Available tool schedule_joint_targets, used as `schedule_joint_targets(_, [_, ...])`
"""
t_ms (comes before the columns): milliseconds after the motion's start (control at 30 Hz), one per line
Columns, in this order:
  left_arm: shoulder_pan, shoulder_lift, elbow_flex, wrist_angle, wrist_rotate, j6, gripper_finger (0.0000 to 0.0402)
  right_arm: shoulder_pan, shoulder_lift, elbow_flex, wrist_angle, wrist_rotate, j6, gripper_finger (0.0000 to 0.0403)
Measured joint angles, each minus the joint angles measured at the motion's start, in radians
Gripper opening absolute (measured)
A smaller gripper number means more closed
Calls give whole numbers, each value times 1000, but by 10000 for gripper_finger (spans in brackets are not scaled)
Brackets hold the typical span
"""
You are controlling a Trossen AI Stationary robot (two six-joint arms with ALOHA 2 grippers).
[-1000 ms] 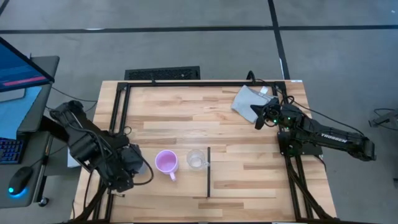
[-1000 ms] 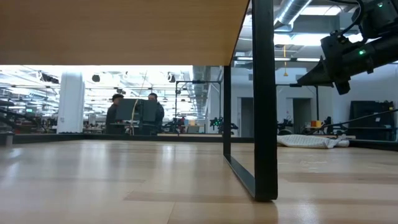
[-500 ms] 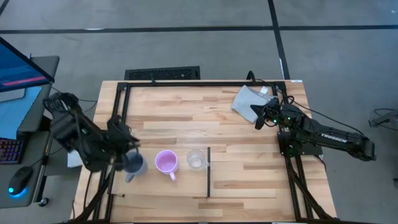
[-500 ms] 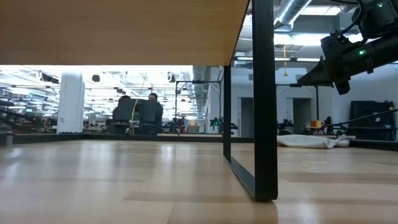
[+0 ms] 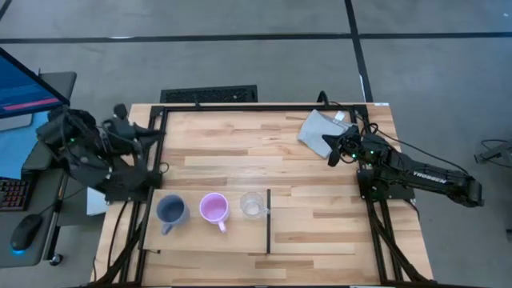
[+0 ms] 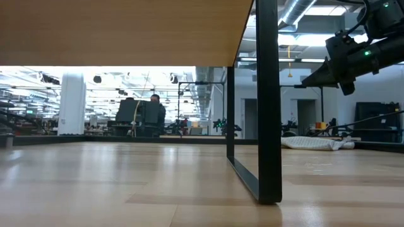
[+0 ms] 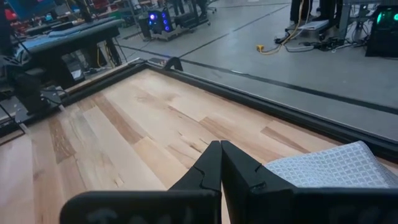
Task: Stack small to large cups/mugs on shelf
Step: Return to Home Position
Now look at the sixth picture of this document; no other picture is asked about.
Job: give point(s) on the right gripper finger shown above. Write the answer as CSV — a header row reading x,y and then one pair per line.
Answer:
x,y
323,79

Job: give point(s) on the black background robot arm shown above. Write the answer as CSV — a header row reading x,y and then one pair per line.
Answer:
x,y
180,126
339,129
221,124
288,127

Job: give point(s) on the black metal shelf leg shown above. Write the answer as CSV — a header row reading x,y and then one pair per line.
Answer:
x,y
268,94

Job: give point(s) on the wooden shelf board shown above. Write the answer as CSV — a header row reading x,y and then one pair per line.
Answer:
x,y
126,31

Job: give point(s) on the ceiling light strip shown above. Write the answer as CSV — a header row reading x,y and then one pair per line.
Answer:
x,y
312,60
285,59

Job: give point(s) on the yellow hanging pendant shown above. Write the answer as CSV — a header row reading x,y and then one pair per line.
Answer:
x,y
289,74

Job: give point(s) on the yellow mug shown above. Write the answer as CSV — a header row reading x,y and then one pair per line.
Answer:
x,y
324,125

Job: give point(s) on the wooden top grey workbench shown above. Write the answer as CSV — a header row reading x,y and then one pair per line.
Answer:
x,y
315,129

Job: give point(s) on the white cloth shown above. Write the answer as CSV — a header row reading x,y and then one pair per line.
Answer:
x,y
312,143

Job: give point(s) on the black cabinet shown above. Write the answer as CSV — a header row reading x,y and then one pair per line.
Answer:
x,y
377,126

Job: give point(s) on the black ceiling spotlight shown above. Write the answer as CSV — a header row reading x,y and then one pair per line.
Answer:
x,y
97,79
174,79

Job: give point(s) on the person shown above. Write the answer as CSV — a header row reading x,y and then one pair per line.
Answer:
x,y
161,116

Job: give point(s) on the black computer monitor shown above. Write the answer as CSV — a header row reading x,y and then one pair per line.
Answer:
x,y
150,112
127,110

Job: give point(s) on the white pillar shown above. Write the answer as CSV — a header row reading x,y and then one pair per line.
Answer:
x,y
72,104

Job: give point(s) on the grey block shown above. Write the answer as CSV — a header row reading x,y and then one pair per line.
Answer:
x,y
7,140

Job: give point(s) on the black metal station frame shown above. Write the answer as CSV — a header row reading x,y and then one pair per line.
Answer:
x,y
296,86

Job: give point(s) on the silver ventilation duct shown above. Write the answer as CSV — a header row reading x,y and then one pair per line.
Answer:
x,y
292,12

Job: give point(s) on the black table edge rail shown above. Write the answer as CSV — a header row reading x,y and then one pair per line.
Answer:
x,y
94,140

